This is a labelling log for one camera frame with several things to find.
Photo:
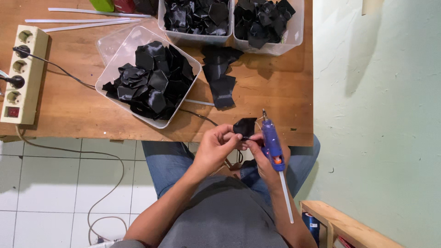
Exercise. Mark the person's left hand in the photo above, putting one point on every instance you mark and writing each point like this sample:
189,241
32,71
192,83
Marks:
210,150

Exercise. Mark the person's right hand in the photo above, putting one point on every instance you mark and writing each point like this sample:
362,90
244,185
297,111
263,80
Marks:
263,165

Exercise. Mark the blue hot glue gun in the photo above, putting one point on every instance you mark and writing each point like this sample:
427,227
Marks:
271,141

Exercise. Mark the black satin petal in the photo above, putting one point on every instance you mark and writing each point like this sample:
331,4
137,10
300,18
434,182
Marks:
245,127

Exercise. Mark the wooden stool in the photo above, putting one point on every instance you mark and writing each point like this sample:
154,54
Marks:
231,169

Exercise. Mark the long glue stick in gun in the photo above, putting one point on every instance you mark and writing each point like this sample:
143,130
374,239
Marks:
286,198

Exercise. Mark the person's blue jeans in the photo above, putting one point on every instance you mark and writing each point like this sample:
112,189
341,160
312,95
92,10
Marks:
168,165

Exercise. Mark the clear glue stick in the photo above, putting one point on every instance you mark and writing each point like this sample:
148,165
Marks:
89,25
199,102
75,20
100,12

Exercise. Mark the person's grey shirt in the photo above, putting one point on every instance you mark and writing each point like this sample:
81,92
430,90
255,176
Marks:
224,213

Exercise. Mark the stack of black satin squares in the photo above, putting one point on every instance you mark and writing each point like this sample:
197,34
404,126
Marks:
220,79

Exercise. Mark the blue ribbon spool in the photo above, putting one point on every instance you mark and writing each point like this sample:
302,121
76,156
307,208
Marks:
311,225

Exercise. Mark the heap of loose black petals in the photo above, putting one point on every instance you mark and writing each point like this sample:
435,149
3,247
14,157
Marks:
155,81

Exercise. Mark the wooden shelf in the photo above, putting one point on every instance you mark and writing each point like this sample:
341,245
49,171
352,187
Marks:
348,225

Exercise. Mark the deep clear plastic container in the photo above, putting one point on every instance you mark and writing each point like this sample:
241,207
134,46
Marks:
193,38
293,38

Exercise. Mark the wide clear plastic container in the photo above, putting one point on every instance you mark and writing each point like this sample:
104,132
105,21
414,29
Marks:
110,74

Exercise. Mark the heap of folded black petals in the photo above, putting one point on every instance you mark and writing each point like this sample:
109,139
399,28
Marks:
262,20
196,15

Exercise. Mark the black glossy object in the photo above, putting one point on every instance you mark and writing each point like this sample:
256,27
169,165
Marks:
146,6

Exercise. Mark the red plastic object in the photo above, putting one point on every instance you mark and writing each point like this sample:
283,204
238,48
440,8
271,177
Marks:
124,5

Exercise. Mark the green plastic object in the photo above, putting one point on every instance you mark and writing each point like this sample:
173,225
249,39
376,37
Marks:
102,4

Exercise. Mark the beige power strip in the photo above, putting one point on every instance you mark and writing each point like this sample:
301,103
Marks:
32,79

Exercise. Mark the black power plug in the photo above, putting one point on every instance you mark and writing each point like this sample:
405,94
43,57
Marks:
15,81

